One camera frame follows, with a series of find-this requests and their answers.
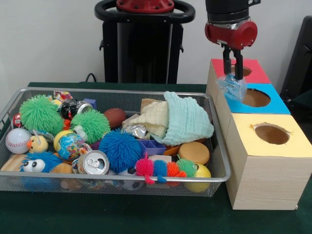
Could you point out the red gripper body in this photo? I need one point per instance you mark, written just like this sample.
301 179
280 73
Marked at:
231 36

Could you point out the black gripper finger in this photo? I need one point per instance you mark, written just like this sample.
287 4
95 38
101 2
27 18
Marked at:
227 62
239 65

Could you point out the crushed clear plastic bottle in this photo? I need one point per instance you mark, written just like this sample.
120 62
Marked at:
231 87

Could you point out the mint green cloth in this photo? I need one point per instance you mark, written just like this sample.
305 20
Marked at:
187 122

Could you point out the cream knit cloth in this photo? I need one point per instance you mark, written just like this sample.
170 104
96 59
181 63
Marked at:
153 114

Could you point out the green spiky rubber ball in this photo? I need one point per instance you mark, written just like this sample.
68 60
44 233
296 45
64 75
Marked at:
40 114

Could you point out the wooden three-hole box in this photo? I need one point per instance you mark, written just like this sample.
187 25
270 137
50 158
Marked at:
268 185

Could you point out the shallow silver mesh bin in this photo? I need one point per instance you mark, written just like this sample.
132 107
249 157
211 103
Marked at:
36 186

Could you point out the black upright panel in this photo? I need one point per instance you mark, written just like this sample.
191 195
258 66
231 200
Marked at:
302 48

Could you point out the round orange sponge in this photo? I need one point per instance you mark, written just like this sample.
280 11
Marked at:
193 152

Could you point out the yellow smiley ball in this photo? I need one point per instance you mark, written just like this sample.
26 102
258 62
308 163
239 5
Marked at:
203 173

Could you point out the rainbow spiky caterpillar toy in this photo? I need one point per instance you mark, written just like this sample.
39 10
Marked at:
145 167

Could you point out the blue spiky rubber ball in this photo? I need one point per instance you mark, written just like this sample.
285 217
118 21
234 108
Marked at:
120 151

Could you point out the green spiky ball with eyes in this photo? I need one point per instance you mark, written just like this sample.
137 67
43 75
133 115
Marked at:
91 124

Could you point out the silver-top drink can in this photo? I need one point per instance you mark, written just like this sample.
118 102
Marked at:
93 162

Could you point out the dark green table cloth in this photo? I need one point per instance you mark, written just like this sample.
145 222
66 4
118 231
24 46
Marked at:
122 214

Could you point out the white baseball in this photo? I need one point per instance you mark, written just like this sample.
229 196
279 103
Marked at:
17 141

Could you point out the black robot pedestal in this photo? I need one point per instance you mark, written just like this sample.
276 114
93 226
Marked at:
146 48

